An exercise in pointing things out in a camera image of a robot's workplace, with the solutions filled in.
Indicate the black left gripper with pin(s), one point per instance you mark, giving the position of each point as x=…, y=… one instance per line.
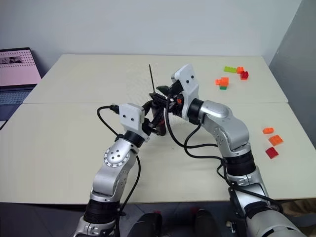
x=150, y=128

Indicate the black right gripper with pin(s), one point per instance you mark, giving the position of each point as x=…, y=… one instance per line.
x=175, y=98

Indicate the thin metal screwdriver bit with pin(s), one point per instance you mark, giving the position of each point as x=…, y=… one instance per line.
x=151, y=77

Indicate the orange narrow toy brick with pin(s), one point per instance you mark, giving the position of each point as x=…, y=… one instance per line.
x=268, y=130

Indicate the orange square toy brick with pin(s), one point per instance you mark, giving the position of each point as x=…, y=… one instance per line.
x=275, y=140

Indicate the red translucent toy brick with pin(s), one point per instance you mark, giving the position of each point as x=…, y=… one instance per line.
x=272, y=152

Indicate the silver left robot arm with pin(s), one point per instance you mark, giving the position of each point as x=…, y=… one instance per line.
x=116, y=155

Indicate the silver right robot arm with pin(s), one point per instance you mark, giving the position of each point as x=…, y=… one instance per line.
x=229, y=128

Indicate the small orange toy brick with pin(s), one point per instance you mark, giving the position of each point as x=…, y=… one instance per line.
x=218, y=82

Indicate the dark green toy brick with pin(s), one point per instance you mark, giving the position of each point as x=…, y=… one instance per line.
x=223, y=88

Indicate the orange stacked toy brick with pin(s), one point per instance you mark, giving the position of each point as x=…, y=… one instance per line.
x=224, y=81

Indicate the lime green toy brick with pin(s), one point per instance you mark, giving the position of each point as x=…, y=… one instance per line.
x=230, y=69

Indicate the dark rounded shape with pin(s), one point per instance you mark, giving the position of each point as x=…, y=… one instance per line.
x=146, y=225
x=206, y=223

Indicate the open laptop with pink screen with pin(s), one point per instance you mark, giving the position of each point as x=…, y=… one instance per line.
x=14, y=69

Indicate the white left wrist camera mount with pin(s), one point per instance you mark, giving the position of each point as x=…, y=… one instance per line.
x=129, y=113

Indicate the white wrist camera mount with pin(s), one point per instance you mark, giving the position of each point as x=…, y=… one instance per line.
x=129, y=113
x=187, y=84

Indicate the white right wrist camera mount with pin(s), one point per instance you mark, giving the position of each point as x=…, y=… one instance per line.
x=187, y=84

